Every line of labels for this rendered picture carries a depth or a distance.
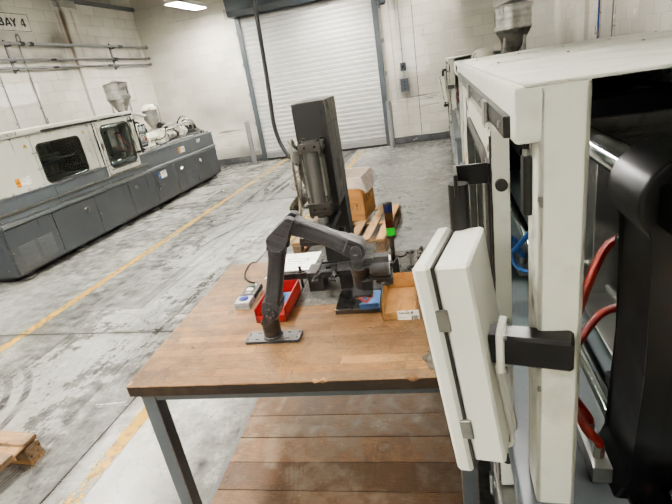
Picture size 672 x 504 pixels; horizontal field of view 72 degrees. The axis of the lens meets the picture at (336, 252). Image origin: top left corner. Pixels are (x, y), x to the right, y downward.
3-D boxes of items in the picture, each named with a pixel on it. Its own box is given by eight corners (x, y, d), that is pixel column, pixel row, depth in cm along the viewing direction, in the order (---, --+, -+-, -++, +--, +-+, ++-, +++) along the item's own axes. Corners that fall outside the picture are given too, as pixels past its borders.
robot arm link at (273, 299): (283, 312, 163) (291, 227, 150) (278, 322, 157) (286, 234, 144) (266, 309, 163) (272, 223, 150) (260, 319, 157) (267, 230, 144)
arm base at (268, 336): (245, 315, 166) (239, 325, 159) (299, 311, 162) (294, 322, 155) (250, 334, 168) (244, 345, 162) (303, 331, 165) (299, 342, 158)
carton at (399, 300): (383, 323, 163) (381, 303, 160) (386, 290, 186) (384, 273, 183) (420, 321, 161) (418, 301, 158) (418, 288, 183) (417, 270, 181)
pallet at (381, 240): (324, 219, 599) (323, 209, 594) (401, 214, 570) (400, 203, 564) (293, 255, 493) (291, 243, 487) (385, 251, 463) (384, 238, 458)
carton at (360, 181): (336, 207, 593) (330, 168, 575) (382, 204, 574) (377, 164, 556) (320, 224, 534) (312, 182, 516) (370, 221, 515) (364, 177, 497)
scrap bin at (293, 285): (256, 323, 175) (253, 309, 173) (274, 293, 198) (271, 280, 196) (287, 321, 173) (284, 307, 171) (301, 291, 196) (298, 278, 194)
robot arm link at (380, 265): (390, 268, 153) (387, 234, 148) (389, 279, 145) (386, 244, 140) (356, 270, 155) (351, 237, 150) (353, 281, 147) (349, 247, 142)
